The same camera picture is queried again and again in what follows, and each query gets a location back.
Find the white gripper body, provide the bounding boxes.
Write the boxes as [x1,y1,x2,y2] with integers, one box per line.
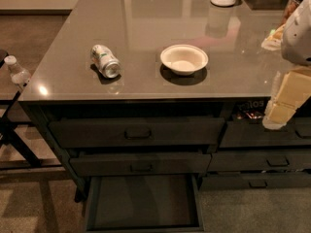
[276,66,311,109]

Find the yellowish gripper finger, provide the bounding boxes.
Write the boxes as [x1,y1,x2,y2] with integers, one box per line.
[262,101,295,130]

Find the drawer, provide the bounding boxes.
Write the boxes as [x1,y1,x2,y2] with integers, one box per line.
[200,173,311,191]
[70,151,211,177]
[208,150,311,172]
[84,174,204,233]
[49,116,225,149]
[220,117,311,148]

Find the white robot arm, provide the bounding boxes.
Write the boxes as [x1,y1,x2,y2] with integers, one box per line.
[261,0,311,130]

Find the snack bags in drawer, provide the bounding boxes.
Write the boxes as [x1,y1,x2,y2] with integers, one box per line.
[233,100,267,119]

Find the jar of snacks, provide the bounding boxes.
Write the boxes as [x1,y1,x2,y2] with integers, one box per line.
[281,0,303,24]

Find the white paper bowl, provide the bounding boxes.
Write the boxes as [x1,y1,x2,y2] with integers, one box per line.
[160,45,209,76]

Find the silver soda can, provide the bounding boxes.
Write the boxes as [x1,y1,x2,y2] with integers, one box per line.
[90,45,121,79]

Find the clear plastic water bottle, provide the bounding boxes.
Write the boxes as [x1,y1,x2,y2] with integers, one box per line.
[4,55,31,91]

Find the dark side table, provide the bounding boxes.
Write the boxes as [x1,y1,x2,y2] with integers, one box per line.
[0,50,60,169]

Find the dark cabinet frame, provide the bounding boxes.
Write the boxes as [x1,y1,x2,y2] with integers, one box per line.
[23,100,311,193]

